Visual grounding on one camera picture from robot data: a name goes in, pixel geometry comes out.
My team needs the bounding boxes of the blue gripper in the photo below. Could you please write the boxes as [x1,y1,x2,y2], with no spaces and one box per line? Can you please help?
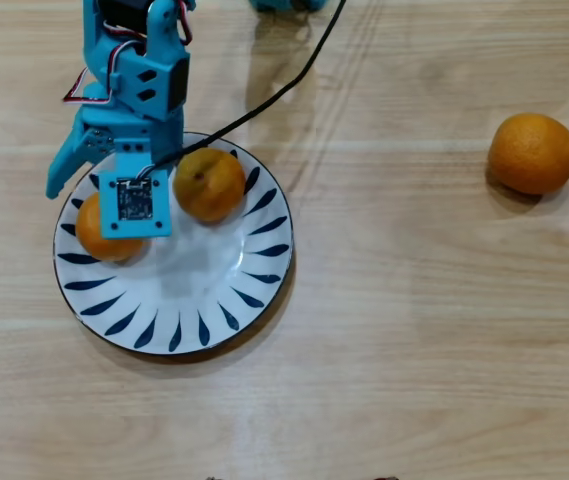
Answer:
[45,102,186,201]

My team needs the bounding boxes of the small deep orange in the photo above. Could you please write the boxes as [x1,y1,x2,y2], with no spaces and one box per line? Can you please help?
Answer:
[74,192,146,263]

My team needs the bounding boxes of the yellowish orange with stem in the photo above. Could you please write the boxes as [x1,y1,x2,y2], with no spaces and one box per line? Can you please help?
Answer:
[172,147,248,224]

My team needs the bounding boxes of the large bumpy orange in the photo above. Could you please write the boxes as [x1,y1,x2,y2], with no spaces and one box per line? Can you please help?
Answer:
[486,112,569,196]

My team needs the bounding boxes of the blue robot arm base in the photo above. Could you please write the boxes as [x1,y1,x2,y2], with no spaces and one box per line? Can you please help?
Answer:
[248,0,330,12]

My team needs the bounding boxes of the white plate with blue strokes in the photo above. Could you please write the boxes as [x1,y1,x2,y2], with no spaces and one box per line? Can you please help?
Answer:
[52,130,295,357]

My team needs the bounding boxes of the red white servo wires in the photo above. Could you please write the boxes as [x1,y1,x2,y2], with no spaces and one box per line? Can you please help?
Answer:
[61,42,143,106]

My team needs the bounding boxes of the camera board in blue mount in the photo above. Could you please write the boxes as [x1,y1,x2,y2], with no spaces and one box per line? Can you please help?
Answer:
[98,152,173,240]

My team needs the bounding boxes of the black camera cable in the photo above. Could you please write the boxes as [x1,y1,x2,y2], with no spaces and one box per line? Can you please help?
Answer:
[136,0,349,181]

